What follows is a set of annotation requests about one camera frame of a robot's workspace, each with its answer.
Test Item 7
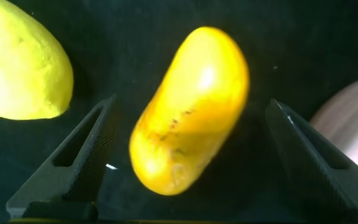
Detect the large yellow lemon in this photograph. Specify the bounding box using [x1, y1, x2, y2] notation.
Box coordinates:
[0, 0, 74, 121]

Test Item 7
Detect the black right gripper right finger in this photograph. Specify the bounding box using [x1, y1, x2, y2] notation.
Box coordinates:
[265, 98, 358, 223]

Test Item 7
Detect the dark table cloth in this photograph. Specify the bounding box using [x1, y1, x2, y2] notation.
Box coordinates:
[0, 0, 358, 224]

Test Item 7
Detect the yellow mango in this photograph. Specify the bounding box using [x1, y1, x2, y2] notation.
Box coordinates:
[128, 26, 250, 196]

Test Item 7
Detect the pink bowl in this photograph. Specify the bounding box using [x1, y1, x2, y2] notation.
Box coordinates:
[309, 72, 358, 183]

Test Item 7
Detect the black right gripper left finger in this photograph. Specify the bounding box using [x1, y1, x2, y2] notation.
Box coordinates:
[6, 95, 117, 220]

